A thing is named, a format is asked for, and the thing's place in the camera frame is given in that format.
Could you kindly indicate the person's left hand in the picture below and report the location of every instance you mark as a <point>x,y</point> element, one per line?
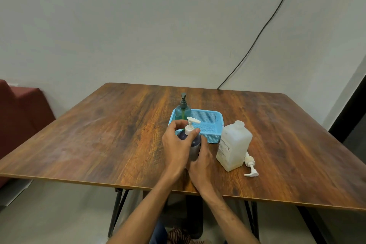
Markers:
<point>175,149</point>

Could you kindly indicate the person's right hand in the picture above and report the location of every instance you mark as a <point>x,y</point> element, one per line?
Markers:
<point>200,171</point>

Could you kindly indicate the small navy white floral bottle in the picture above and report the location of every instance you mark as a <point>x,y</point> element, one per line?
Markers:
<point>196,146</point>

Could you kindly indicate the small white pump cap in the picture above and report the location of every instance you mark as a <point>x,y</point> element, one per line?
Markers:
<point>191,126</point>

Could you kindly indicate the small green plastic bottle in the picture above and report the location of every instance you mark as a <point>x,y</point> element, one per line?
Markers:
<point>183,112</point>

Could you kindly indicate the large translucent bottle yellow liquid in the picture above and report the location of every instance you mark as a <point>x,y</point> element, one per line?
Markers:
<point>234,146</point>

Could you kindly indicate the blue plastic basket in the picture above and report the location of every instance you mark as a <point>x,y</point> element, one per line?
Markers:
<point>210,123</point>

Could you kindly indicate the green pump cap yellow tube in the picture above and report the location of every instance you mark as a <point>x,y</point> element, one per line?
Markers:
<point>183,100</point>

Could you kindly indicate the large white pump cap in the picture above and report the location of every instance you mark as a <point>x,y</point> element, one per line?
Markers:
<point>250,165</point>

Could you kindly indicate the person's right forearm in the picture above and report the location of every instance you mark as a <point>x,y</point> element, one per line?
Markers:
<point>231,221</point>

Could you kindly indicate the person's left forearm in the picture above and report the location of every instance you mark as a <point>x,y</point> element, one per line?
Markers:
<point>140,212</point>

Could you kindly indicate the person's left leg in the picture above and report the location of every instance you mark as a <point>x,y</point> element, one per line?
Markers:
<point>158,235</point>

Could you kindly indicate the brown checkered cloth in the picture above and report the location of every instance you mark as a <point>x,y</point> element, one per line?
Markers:
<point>180,236</point>

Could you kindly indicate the black metal table leg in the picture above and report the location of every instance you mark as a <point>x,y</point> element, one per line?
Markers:
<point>117,212</point>
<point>252,218</point>

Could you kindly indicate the dark red sofa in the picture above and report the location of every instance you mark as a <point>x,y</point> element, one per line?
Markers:
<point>21,118</point>

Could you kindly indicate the white flat board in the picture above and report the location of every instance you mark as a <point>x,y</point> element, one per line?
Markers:
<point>13,192</point>

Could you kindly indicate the black table support post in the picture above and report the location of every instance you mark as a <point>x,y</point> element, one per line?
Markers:
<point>194,218</point>

